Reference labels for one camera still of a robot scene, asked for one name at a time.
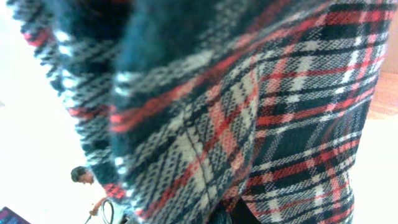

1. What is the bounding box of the plaid shirt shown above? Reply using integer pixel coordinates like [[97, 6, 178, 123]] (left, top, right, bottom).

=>
[[6, 0, 397, 223]]

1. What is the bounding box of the person in background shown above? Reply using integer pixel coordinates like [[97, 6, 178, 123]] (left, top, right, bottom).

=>
[[70, 166, 95, 185]]

